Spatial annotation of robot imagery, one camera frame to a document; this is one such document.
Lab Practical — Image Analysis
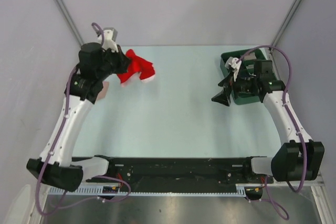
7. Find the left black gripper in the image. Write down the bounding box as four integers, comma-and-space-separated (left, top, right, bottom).
96, 44, 131, 80

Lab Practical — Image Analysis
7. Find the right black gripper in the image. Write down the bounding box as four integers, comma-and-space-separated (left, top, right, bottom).
212, 70, 259, 106

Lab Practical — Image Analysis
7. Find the red underwear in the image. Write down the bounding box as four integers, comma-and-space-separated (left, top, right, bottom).
117, 49, 155, 87

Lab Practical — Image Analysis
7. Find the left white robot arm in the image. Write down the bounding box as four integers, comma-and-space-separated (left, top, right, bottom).
26, 42, 131, 192

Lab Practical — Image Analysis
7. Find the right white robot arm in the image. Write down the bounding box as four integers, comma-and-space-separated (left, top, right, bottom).
212, 57, 325, 183

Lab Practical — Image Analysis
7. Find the beige and mauve underwear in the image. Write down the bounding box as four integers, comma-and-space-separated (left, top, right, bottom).
96, 81, 109, 101

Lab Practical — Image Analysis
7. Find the green compartment tray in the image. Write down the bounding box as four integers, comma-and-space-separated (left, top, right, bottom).
220, 49, 268, 105

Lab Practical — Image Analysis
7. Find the grey rolled cloth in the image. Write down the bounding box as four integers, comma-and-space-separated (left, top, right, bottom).
244, 52, 258, 61

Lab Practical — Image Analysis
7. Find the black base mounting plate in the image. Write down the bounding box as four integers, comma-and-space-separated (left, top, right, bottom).
86, 157, 265, 192

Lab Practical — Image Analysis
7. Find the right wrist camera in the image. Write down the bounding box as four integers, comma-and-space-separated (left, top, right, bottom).
225, 57, 242, 82

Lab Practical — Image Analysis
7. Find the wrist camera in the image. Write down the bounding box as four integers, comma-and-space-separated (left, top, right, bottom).
225, 57, 242, 82
98, 28, 119, 52

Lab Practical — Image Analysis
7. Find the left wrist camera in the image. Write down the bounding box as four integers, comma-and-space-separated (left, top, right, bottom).
98, 28, 119, 52

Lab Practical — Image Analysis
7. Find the white slotted cable duct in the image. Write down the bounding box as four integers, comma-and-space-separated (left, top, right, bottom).
48, 184, 249, 196

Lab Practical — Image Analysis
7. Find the left aluminium corner post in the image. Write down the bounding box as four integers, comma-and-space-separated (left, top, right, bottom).
53, 0, 84, 47

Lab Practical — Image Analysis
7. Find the aluminium corner post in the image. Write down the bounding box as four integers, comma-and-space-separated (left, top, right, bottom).
53, 0, 84, 47
271, 0, 303, 46

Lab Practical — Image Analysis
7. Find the aluminium frame rail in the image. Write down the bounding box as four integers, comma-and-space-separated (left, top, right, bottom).
270, 175, 335, 223

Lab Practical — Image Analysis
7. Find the right aluminium corner post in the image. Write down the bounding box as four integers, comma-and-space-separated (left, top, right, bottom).
271, 0, 303, 46

